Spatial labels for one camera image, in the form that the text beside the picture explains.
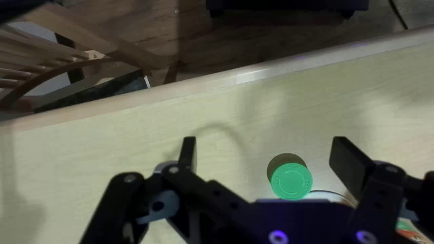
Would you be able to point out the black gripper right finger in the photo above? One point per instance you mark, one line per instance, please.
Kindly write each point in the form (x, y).
(380, 198)

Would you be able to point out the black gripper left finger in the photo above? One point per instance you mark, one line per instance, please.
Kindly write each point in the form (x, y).
(130, 198)

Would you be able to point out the green bottle lid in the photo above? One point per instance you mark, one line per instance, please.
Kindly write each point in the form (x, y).
(292, 182)

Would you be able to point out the wooden slatted chair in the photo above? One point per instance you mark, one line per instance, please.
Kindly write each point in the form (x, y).
(45, 76)

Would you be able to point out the dark blue box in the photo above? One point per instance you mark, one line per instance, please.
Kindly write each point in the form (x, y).
(285, 7)

